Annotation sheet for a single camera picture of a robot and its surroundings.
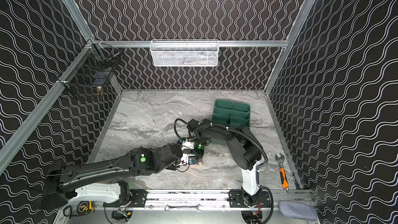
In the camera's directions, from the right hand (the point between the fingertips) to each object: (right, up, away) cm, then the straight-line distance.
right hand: (196, 157), depth 88 cm
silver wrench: (-13, -18, -16) cm, 27 cm away
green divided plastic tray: (+22, +24, +13) cm, 35 cm away
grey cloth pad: (+46, -18, -18) cm, 53 cm away
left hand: (-6, +8, -16) cm, 19 cm away
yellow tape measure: (-50, -17, -18) cm, 56 cm away
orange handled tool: (+45, -10, -8) cm, 47 cm away
